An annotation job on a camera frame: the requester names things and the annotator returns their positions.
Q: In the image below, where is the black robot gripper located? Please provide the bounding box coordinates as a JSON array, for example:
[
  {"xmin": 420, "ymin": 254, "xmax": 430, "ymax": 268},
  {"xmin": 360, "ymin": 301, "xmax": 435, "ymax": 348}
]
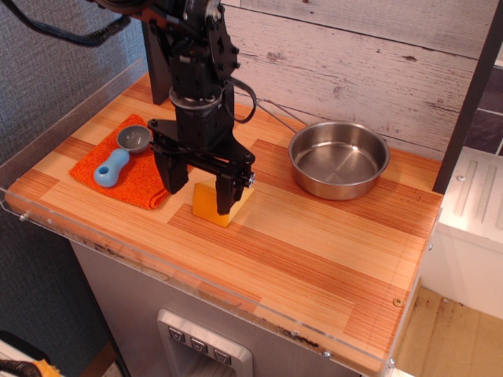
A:
[{"xmin": 148, "ymin": 84, "xmax": 256, "ymax": 215}]

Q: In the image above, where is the yellow cheese wedge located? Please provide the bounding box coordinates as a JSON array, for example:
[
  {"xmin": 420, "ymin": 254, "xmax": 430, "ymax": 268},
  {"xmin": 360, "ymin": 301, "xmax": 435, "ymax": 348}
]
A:
[{"xmin": 193, "ymin": 180, "xmax": 254, "ymax": 228}]

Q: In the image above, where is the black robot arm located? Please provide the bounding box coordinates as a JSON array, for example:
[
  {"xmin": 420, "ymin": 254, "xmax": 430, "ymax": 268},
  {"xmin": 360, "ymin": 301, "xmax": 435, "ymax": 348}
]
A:
[{"xmin": 98, "ymin": 1, "xmax": 256, "ymax": 215}]

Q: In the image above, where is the stainless steel pot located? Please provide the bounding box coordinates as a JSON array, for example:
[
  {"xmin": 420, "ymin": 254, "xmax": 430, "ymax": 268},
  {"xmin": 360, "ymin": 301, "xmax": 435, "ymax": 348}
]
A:
[{"xmin": 256, "ymin": 98, "xmax": 391, "ymax": 201}]

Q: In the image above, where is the orange knitted cloth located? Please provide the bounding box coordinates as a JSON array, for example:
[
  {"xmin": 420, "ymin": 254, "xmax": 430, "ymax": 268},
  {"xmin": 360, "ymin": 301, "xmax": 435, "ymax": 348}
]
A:
[{"xmin": 69, "ymin": 114, "xmax": 169, "ymax": 210}]

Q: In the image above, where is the blue grey measuring scoop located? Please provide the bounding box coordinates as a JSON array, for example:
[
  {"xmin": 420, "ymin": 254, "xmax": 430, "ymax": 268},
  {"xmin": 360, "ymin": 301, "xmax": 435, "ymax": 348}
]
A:
[{"xmin": 94, "ymin": 125, "xmax": 152, "ymax": 188}]

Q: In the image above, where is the grey toy fridge cabinet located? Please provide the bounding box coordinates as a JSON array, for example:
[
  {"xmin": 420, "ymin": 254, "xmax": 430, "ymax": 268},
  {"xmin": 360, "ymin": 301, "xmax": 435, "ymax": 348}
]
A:
[{"xmin": 71, "ymin": 241, "xmax": 357, "ymax": 376}]

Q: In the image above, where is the silver dispenser button panel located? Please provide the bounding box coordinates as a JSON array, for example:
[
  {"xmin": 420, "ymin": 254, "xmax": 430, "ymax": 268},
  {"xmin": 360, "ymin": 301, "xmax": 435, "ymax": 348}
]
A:
[{"xmin": 156, "ymin": 309, "xmax": 254, "ymax": 376}]

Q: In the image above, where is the orange black object corner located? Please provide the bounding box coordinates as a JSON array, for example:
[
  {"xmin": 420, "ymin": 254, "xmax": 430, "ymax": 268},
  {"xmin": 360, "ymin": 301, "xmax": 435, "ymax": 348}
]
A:
[{"xmin": 1, "ymin": 359, "xmax": 61, "ymax": 377}]

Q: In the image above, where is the dark left vertical post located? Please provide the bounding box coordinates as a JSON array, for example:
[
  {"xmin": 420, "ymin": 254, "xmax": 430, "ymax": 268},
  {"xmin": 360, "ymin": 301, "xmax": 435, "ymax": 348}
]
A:
[{"xmin": 142, "ymin": 24, "xmax": 171, "ymax": 104}]

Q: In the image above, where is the dark vertical post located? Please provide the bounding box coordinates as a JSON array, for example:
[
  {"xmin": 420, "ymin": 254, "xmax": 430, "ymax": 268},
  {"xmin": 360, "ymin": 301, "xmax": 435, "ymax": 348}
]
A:
[
  {"xmin": 142, "ymin": 24, "xmax": 171, "ymax": 104},
  {"xmin": 433, "ymin": 1, "xmax": 502, "ymax": 194}
]

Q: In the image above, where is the clear acrylic guard rail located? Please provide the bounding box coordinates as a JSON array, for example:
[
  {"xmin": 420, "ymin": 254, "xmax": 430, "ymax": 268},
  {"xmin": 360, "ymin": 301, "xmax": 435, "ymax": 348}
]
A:
[{"xmin": 1, "ymin": 61, "xmax": 441, "ymax": 376}]

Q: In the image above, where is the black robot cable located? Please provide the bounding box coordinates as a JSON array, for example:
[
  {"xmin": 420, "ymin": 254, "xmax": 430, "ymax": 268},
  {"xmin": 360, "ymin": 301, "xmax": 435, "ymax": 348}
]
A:
[{"xmin": 0, "ymin": 0, "xmax": 259, "ymax": 125}]

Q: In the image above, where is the dark right vertical post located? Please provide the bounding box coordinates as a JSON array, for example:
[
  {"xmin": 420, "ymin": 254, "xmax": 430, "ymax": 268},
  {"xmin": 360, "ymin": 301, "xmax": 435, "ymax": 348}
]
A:
[{"xmin": 433, "ymin": 1, "xmax": 502, "ymax": 194}]

